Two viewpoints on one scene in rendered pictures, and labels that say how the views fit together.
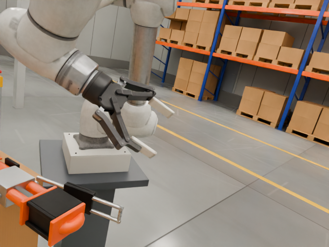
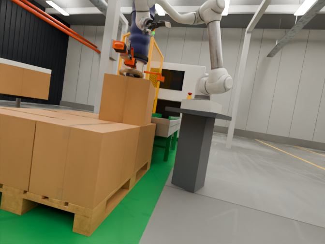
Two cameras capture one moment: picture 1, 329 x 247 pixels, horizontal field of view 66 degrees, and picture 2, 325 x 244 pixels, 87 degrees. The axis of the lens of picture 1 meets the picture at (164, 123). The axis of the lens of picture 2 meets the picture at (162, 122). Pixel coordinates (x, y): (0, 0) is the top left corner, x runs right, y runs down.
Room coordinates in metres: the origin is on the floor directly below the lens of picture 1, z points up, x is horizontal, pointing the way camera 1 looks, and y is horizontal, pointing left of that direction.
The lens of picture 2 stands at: (0.23, -1.05, 0.69)
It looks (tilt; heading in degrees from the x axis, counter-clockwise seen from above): 3 degrees down; 66
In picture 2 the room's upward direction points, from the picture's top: 9 degrees clockwise
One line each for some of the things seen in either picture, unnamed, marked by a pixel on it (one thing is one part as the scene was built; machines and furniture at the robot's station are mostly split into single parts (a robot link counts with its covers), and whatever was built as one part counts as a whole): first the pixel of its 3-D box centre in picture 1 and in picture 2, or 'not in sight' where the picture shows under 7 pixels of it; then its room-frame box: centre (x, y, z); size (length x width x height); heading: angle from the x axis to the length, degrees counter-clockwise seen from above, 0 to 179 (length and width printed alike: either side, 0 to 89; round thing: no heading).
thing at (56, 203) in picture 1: (53, 213); (119, 47); (0.39, 0.16, 1.08); 0.08 x 0.07 x 0.05; 66
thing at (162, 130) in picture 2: not in sight; (140, 126); (0.88, 0.97, 0.48); 0.70 x 0.03 x 0.15; 145
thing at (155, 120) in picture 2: not in sight; (142, 118); (0.88, 0.98, 0.58); 0.70 x 0.03 x 0.06; 145
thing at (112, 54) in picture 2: not in sight; (113, 50); (0.55, 2.11, 1.62); 0.20 x 0.05 x 0.30; 55
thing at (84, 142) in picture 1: (92, 135); (202, 99); (1.27, 0.37, 0.87); 0.22 x 0.18 x 0.06; 34
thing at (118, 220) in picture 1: (59, 187); (130, 51); (0.47, 0.19, 1.08); 0.31 x 0.03 x 0.05; 78
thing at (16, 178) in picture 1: (10, 185); (125, 54); (0.45, 0.29, 1.07); 0.07 x 0.07 x 0.04; 66
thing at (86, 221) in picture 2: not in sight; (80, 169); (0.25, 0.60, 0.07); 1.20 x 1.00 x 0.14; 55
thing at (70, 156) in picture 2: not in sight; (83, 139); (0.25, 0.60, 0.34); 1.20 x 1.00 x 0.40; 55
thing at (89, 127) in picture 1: (98, 113); (204, 85); (1.26, 0.35, 1.01); 0.18 x 0.16 x 0.22; 93
